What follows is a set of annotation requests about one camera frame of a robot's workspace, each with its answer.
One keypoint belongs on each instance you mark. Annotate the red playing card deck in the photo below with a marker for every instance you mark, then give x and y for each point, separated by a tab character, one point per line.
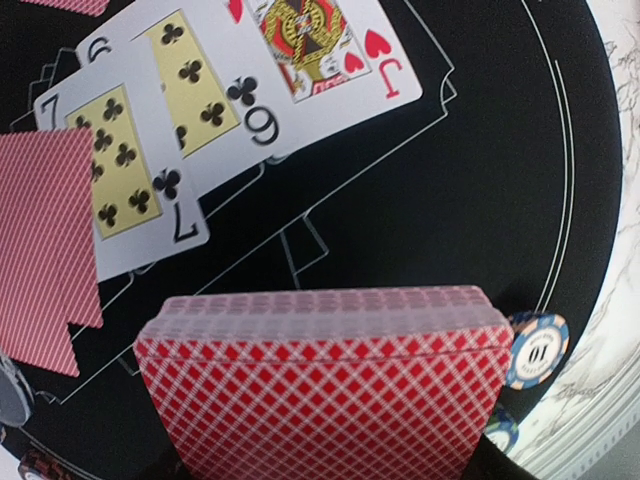
382	383

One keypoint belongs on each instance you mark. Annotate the six of clubs card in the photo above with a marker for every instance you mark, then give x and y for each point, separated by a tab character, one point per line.
226	101

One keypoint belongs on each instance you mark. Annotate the seven of clubs card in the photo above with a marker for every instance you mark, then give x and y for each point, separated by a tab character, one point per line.
144	207

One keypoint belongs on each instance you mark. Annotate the face up community card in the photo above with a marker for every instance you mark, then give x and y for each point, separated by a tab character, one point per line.
341	61

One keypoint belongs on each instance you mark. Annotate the blue orange chip stack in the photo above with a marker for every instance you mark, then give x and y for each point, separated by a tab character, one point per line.
540	343

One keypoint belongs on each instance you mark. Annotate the green chip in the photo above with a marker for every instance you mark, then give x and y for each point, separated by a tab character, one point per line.
502	429

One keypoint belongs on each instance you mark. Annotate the red burn card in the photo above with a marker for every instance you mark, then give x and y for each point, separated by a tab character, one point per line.
48	272

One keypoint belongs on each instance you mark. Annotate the red poker chip stack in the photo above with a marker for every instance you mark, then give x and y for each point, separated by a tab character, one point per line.
36	465

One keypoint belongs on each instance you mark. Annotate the round black poker mat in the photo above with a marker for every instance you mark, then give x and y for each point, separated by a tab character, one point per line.
506	174

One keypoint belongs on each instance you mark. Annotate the silver dealer button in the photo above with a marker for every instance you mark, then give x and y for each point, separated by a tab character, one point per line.
17	399

